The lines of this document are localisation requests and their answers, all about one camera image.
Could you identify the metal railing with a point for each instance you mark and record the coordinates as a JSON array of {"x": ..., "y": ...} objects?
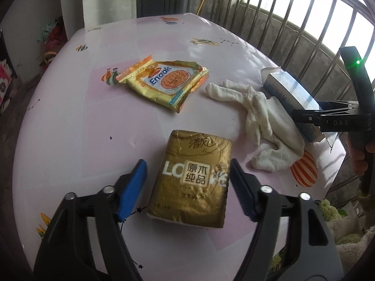
[{"x": 355, "y": 14}]

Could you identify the white cloth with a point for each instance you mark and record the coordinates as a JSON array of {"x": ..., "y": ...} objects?
[{"x": 272, "y": 128}]

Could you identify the gold tissue pack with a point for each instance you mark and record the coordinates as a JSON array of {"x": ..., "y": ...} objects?
[{"x": 190, "y": 181}]

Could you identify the blue and white carton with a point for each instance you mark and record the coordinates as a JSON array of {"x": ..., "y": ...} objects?
[{"x": 290, "y": 90}]

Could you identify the pink patterned tablecloth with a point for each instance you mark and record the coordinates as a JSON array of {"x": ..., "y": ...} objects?
[{"x": 73, "y": 117}]

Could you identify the pink floral box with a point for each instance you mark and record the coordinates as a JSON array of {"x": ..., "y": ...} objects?
[{"x": 4, "y": 85}]

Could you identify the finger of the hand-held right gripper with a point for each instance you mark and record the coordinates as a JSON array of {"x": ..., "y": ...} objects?
[
  {"x": 337, "y": 104},
  {"x": 307, "y": 117}
]

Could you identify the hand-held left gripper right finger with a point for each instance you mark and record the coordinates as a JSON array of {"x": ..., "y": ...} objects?
[{"x": 243, "y": 193}]

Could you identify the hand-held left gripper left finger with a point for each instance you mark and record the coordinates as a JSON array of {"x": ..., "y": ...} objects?
[{"x": 131, "y": 190}]

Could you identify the person's right hand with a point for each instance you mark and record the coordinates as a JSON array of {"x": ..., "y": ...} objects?
[{"x": 356, "y": 159}]

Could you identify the green and white fluffy blanket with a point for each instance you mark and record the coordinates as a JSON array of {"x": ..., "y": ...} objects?
[{"x": 351, "y": 240}]

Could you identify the yellow snack wrapper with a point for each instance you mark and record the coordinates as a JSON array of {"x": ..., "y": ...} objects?
[{"x": 167, "y": 82}]

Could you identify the colourful cloth bundle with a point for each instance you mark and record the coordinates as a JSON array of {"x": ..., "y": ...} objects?
[{"x": 51, "y": 38}]

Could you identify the white curtain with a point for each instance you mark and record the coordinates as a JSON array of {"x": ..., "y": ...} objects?
[{"x": 102, "y": 3}]

